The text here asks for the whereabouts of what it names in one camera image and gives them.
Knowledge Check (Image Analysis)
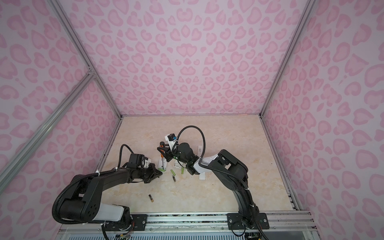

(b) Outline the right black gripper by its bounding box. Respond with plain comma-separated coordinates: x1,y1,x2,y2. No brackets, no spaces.
157,143,190,164

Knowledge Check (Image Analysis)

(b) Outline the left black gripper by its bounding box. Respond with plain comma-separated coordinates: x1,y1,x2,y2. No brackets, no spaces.
136,163,163,183

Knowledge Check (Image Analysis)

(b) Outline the white air conditioner remote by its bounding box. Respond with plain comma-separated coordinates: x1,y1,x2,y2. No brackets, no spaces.
158,157,167,170

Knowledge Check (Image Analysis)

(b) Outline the orange handled screwdriver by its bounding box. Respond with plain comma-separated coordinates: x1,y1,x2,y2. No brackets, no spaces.
159,142,165,157

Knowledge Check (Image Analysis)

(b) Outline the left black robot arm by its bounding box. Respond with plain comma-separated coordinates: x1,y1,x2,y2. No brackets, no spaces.
52,144,163,231

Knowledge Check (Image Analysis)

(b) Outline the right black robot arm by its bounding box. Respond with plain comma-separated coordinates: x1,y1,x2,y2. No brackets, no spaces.
157,125,264,235

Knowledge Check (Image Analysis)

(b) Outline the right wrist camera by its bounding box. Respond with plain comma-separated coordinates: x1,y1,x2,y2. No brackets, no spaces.
165,134,178,151

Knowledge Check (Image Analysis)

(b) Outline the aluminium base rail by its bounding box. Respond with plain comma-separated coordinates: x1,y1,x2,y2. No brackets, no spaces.
56,211,320,240

